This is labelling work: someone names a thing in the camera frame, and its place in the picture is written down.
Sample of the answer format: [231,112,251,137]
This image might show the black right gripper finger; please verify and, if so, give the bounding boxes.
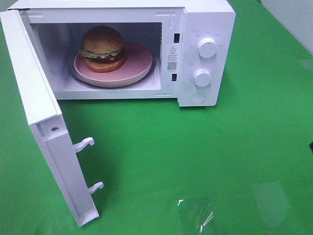
[309,142,313,152]

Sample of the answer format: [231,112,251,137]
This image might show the round white door release button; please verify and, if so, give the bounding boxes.
[191,92,206,104]

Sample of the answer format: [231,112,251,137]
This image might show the pink round plate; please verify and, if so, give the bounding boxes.
[73,42,153,88]

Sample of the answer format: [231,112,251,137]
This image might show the burger with lettuce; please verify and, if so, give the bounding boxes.
[79,26,125,72]

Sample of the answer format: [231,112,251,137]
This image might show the white microwave door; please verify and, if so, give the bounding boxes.
[0,10,104,227]

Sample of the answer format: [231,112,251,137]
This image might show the green table mat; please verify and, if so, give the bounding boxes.
[0,0,313,235]

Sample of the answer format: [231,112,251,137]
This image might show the lower white microwave knob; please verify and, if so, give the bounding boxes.
[194,69,212,87]

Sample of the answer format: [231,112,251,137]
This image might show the white microwave knob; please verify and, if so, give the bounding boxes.
[197,35,218,58]
[194,69,212,87]

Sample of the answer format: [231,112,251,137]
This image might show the upper white microwave knob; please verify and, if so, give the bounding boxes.
[197,35,218,58]

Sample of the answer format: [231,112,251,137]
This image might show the white microwave oven body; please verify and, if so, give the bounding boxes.
[6,0,236,107]

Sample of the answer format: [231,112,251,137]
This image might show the glass microwave turntable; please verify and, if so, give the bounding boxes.
[69,59,160,90]

